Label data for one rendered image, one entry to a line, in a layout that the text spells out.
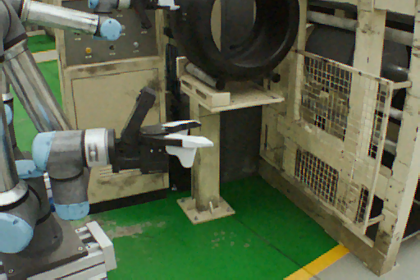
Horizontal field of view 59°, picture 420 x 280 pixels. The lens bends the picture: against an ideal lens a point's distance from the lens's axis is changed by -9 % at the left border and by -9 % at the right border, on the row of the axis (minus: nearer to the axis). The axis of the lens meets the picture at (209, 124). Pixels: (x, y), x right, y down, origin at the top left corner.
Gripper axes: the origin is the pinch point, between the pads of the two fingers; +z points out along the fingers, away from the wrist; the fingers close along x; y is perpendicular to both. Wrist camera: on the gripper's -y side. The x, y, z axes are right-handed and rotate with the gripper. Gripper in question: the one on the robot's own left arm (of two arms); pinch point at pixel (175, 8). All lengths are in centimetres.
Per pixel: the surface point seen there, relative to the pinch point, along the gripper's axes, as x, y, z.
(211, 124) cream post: 26, -61, 36
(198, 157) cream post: 27, -80, 31
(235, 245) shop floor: -7, -118, 42
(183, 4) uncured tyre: -2.9, 2.0, 1.8
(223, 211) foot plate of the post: 23, -115, 49
